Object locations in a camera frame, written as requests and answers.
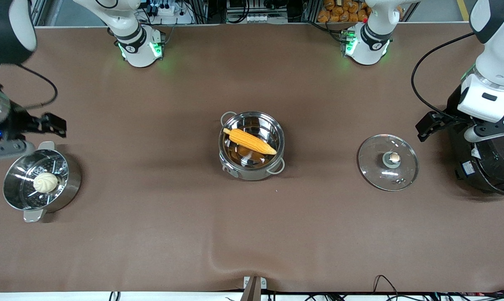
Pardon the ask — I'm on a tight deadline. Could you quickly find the grey electric cooking pot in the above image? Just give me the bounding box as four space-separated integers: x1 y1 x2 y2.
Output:
218 111 286 181

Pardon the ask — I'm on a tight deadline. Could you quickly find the brown table mat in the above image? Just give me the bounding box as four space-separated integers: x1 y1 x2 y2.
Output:
0 23 504 293

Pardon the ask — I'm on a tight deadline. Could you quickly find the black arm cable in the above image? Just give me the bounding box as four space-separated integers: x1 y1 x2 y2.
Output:
9 63 59 110
411 33 475 122

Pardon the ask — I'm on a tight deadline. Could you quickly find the white steamed bun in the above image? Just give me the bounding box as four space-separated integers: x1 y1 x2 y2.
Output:
33 173 59 194

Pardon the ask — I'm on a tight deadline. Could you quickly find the metal table edge bracket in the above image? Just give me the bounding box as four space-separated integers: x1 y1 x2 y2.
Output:
243 276 267 301

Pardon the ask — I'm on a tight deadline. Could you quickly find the yellow corn cob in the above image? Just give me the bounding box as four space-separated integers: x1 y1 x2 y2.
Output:
223 128 277 156

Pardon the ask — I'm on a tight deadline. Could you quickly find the stainless steel steamer pot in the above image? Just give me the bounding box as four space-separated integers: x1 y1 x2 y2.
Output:
3 141 82 223

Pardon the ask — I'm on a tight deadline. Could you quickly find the black rice cooker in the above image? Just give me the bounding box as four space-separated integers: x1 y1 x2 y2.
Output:
446 84 504 198

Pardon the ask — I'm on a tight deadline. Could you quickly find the glass pot lid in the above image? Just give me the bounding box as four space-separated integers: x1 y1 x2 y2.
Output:
358 134 420 192

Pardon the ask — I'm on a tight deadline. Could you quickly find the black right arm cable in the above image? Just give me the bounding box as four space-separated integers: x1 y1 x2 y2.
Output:
9 63 59 110

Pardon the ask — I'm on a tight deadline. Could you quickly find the black looped floor cable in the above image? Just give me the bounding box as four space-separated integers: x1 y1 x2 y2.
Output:
373 275 399 295

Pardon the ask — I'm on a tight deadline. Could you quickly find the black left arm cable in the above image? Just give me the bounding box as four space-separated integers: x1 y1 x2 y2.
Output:
411 33 475 122

